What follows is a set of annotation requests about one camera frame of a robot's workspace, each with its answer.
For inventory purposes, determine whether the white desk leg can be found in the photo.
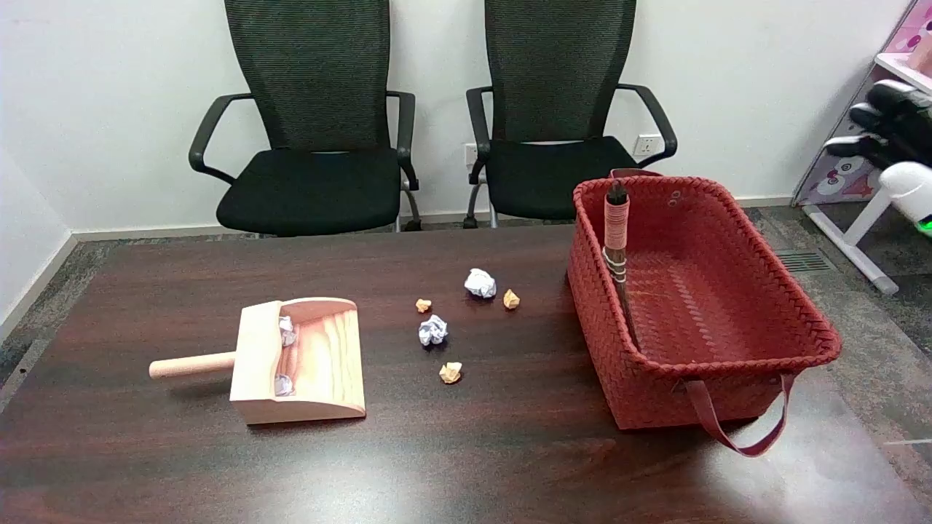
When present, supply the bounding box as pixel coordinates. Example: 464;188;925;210
804;186;901;295

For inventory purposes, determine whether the white and black right hand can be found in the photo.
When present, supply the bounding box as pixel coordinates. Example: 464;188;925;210
825;79;932;172

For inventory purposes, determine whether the floor vent grille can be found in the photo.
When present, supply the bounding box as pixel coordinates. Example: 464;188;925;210
773;250;832;274

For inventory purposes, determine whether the pink item on shelf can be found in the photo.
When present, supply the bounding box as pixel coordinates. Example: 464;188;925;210
908;20;932;75

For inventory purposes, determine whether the red woven basket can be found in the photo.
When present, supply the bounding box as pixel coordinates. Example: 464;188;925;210
567;169;843;458

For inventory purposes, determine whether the wooden dustpan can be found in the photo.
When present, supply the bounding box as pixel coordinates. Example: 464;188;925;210
149;297;367;426

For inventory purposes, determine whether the pink owl print shelf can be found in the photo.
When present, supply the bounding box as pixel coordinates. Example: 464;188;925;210
792;0;932;208

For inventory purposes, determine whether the broom with pink handle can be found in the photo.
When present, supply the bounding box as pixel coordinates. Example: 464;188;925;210
602;178;641;350

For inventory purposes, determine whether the black mesh office chair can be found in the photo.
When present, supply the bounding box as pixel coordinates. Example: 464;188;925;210
464;0;678;229
189;0;423;237

